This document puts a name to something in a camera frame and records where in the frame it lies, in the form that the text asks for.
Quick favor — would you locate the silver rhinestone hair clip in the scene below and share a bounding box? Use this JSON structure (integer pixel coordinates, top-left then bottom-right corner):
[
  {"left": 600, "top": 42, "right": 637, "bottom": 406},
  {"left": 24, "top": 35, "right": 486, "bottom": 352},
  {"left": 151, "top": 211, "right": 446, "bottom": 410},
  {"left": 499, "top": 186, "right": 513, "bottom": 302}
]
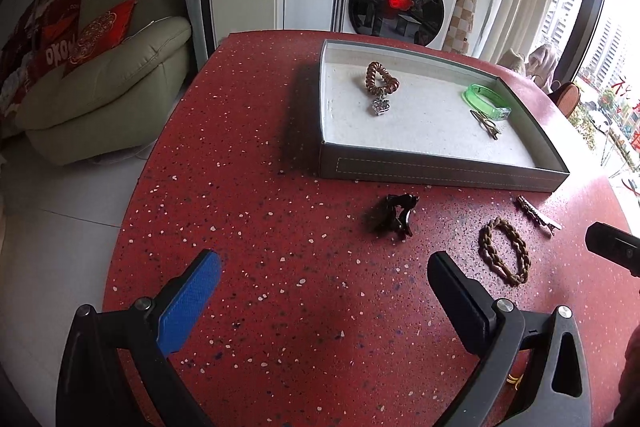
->
[{"left": 515, "top": 195, "right": 563, "bottom": 236}]

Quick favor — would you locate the tan braided bracelet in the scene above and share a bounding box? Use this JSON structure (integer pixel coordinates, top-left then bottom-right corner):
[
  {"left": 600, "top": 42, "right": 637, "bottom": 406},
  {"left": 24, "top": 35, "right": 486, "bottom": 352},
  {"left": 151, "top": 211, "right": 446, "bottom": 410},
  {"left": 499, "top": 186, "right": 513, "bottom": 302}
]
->
[{"left": 477, "top": 215, "right": 532, "bottom": 287}]

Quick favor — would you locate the black claw hair clip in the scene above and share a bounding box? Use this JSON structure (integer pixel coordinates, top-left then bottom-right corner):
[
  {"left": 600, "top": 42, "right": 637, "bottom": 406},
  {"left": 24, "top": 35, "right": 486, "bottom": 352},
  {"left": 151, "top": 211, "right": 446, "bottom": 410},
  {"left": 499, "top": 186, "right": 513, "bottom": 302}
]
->
[{"left": 374, "top": 193, "right": 420, "bottom": 239}]

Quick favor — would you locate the green translucent bangle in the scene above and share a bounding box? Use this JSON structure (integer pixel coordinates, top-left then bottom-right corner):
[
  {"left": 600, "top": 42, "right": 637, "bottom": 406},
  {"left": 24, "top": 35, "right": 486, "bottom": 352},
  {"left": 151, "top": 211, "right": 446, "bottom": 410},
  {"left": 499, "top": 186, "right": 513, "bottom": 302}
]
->
[{"left": 461, "top": 83, "right": 512, "bottom": 121}]

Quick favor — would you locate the silver crystal earring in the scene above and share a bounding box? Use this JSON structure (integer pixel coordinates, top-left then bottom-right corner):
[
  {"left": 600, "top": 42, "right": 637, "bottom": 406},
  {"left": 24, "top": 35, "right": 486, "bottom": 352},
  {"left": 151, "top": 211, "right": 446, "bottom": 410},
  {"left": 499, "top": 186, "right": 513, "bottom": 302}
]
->
[{"left": 371, "top": 96, "right": 390, "bottom": 116}]

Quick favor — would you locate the brown spiral hair tie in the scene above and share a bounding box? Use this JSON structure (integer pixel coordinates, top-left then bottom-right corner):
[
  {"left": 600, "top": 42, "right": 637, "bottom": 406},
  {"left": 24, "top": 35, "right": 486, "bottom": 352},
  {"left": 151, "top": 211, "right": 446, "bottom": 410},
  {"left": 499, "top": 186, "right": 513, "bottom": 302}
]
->
[{"left": 364, "top": 59, "right": 402, "bottom": 96}]

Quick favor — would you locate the grey jewelry tray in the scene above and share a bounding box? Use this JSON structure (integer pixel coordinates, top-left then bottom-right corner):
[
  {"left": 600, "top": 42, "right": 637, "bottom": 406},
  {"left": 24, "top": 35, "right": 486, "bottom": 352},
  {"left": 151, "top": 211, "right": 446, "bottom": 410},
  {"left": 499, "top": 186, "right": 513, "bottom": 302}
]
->
[{"left": 319, "top": 40, "right": 570, "bottom": 193}]

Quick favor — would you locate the brown wooden chair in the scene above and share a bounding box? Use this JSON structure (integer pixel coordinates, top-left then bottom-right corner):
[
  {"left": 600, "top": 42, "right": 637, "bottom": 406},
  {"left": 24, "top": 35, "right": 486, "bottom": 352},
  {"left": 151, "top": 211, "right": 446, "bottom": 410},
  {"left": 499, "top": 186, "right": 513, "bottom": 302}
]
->
[{"left": 549, "top": 82, "right": 580, "bottom": 118}]

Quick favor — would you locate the pink towel on rack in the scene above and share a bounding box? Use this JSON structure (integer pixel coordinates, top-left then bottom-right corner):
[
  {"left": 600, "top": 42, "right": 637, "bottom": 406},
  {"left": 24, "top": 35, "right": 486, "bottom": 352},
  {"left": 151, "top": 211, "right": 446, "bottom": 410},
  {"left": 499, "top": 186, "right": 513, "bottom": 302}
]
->
[{"left": 525, "top": 44, "right": 559, "bottom": 94}]

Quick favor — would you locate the beige green sofa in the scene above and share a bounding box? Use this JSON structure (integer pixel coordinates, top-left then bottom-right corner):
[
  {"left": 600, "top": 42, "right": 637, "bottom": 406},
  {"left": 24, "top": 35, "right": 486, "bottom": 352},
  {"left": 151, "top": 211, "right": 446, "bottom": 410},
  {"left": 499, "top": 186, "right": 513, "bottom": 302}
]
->
[{"left": 15, "top": 0, "right": 192, "bottom": 166}]

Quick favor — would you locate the red embroidered cushion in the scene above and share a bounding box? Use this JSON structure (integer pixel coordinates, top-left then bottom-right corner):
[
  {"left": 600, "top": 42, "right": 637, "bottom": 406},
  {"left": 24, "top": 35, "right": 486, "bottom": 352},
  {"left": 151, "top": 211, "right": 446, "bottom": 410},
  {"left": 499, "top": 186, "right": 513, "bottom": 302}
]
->
[{"left": 63, "top": 0, "right": 138, "bottom": 76}]

